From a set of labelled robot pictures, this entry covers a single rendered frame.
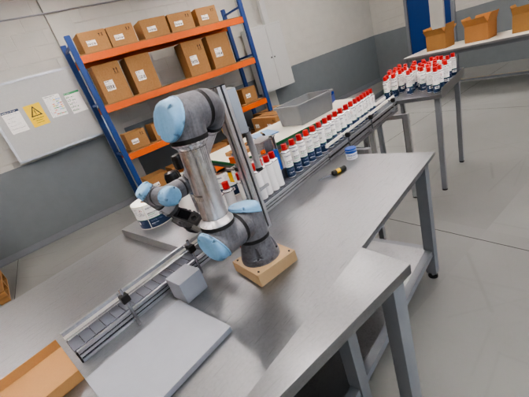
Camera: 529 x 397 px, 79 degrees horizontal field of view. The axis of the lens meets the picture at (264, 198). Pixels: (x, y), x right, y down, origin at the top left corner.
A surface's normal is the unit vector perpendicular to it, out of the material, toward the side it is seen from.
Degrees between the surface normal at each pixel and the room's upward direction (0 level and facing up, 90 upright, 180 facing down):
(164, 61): 90
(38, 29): 90
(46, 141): 90
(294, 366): 0
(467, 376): 0
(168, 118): 80
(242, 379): 0
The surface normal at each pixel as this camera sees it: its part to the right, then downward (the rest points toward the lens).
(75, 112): 0.58, 0.15
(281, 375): -0.29, -0.87
